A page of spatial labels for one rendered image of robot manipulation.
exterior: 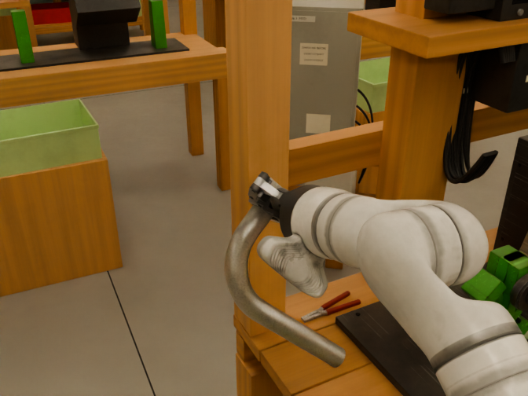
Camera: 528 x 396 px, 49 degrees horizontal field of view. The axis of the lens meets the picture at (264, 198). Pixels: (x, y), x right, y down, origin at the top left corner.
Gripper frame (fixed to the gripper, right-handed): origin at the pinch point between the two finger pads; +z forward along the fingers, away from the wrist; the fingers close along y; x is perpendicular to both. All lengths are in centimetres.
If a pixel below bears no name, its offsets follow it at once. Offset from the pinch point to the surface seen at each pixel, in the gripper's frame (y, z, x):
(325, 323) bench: -48, 45, 4
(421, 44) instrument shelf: -12.0, 16.3, -42.8
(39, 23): 87, 690, -111
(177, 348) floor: -77, 168, 44
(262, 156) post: -6.5, 32.1, -12.1
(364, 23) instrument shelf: -7, 32, -46
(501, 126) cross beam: -60, 47, -65
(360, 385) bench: -51, 27, 11
